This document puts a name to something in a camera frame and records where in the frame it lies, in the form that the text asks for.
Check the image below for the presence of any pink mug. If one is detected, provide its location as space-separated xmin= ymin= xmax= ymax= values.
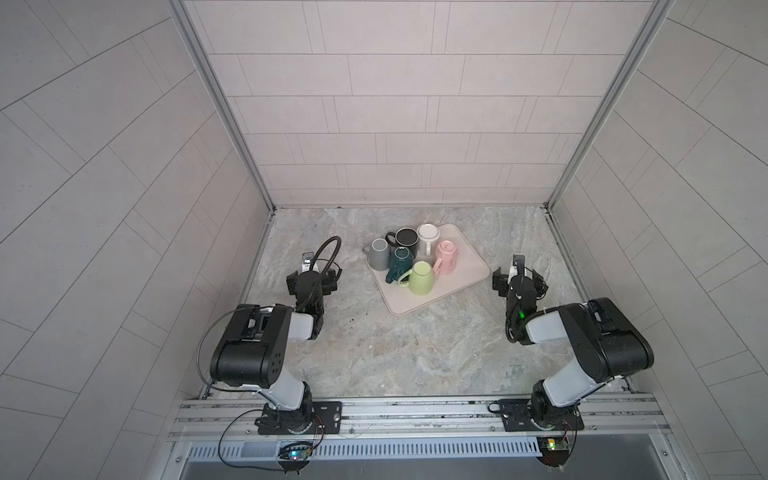
xmin=433 ymin=240 xmax=458 ymax=276

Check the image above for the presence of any light green mug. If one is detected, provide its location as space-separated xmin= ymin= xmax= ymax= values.
xmin=397 ymin=261 xmax=435 ymax=296

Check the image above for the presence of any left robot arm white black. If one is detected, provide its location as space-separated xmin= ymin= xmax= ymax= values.
xmin=209 ymin=268 xmax=342 ymax=434

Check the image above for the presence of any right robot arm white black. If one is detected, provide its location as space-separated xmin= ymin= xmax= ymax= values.
xmin=491 ymin=266 xmax=654 ymax=430

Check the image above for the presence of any grey mug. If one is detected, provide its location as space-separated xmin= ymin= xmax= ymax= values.
xmin=363 ymin=238 xmax=391 ymax=271

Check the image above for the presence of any dark green mug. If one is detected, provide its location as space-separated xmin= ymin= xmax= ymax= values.
xmin=385 ymin=246 xmax=413 ymax=284

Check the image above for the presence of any black mug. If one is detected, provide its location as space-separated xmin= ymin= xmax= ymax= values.
xmin=385 ymin=227 xmax=419 ymax=258

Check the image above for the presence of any white mug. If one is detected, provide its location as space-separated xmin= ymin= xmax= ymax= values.
xmin=417 ymin=223 xmax=440 ymax=259

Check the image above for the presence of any beige rectangular tray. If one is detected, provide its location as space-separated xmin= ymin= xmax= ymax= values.
xmin=364 ymin=223 xmax=492 ymax=317

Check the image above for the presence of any right circuit board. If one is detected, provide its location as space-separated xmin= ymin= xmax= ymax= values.
xmin=536 ymin=437 xmax=572 ymax=469

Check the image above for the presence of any circuit board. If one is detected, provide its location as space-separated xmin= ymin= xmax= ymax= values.
xmin=536 ymin=437 xmax=572 ymax=469
xmin=277 ymin=441 xmax=315 ymax=474

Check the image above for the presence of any white vent grille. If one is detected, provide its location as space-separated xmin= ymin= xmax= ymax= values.
xmin=188 ymin=437 xmax=542 ymax=463

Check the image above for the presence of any left circuit board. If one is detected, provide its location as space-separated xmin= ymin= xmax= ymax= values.
xmin=277 ymin=441 xmax=315 ymax=474

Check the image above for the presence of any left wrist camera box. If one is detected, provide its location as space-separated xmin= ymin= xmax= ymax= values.
xmin=301 ymin=252 xmax=314 ymax=272

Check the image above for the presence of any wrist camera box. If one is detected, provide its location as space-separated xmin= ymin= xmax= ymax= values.
xmin=510 ymin=254 xmax=526 ymax=276
xmin=301 ymin=252 xmax=314 ymax=272

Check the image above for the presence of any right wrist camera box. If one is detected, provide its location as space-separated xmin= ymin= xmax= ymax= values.
xmin=510 ymin=254 xmax=526 ymax=276

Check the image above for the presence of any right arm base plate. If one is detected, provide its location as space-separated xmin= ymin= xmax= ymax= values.
xmin=488 ymin=397 xmax=585 ymax=432

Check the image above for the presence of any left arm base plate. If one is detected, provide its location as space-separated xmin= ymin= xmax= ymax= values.
xmin=254 ymin=401 xmax=343 ymax=435

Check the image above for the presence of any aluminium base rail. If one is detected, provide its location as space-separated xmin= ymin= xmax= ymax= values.
xmin=167 ymin=393 xmax=671 ymax=441

